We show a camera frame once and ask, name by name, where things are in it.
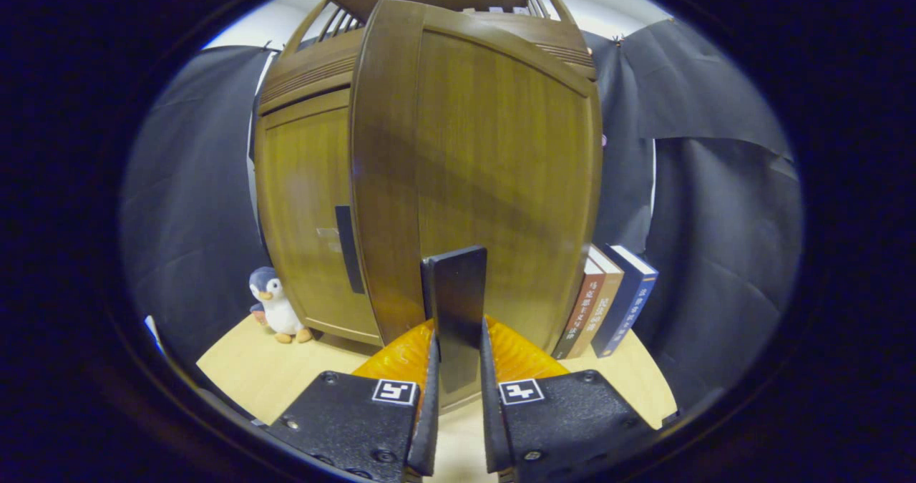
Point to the penguin plush toy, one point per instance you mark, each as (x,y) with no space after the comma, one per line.
(275,308)

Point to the blue book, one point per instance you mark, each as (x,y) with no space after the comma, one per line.
(626,304)

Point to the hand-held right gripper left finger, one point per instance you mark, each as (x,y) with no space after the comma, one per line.
(427,411)

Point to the wooden cabinet drawer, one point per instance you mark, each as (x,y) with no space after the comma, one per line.
(308,75)

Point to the tan book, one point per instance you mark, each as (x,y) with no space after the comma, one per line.
(601,304)

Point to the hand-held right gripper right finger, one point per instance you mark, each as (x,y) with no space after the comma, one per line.
(490,411)

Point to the black backdrop cloth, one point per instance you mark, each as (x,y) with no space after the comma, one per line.
(715,254)

